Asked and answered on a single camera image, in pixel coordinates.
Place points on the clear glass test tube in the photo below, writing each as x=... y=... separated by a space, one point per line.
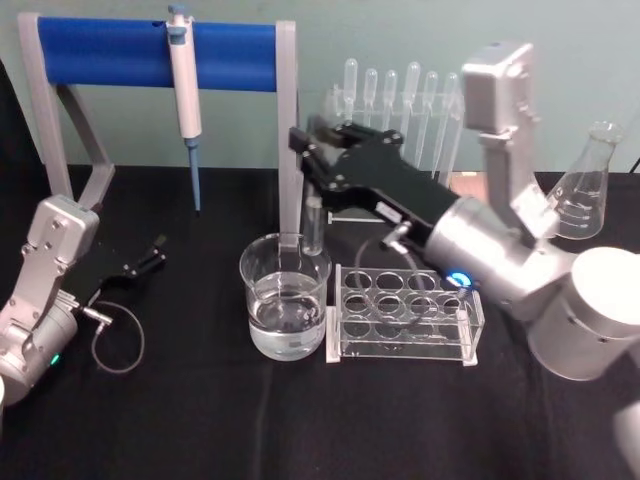
x=313 y=230

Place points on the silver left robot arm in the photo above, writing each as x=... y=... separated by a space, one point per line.
x=45 y=300

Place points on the black table cloth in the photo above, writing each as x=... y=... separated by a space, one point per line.
x=210 y=425

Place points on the grey stand with blue bar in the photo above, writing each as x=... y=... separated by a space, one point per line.
x=110 y=55

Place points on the white and blue pipette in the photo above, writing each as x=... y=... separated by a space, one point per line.
x=183 y=95

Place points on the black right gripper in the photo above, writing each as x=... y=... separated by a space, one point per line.
x=395 y=185

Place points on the glass beaker with water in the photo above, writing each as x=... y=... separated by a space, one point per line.
x=285 y=310

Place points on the thin white rod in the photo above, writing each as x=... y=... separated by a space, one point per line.
x=352 y=218

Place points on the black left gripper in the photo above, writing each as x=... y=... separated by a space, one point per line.
x=97 y=272

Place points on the clear glass conical flask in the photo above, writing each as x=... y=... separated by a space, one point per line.
x=582 y=195

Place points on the clear acrylic test tube rack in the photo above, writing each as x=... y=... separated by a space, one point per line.
x=400 y=325

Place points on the clear acrylic dropper rack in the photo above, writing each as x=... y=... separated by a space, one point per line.
x=450 y=135

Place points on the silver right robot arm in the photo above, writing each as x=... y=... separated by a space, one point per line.
x=505 y=250

